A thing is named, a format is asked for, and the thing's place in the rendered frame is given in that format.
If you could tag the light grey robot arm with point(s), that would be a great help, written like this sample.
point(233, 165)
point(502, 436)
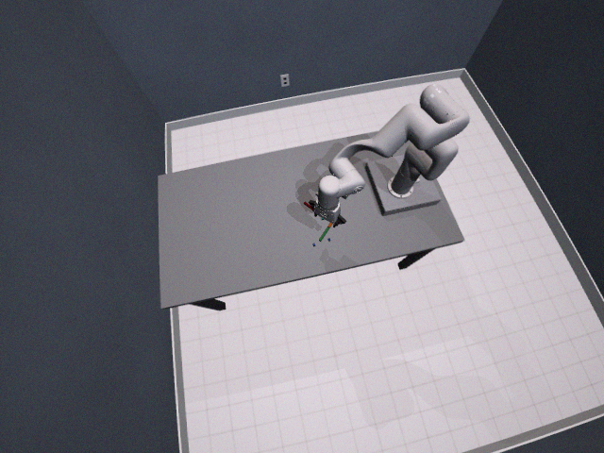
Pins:
point(428, 128)

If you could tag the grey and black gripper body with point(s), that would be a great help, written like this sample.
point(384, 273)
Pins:
point(330, 216)

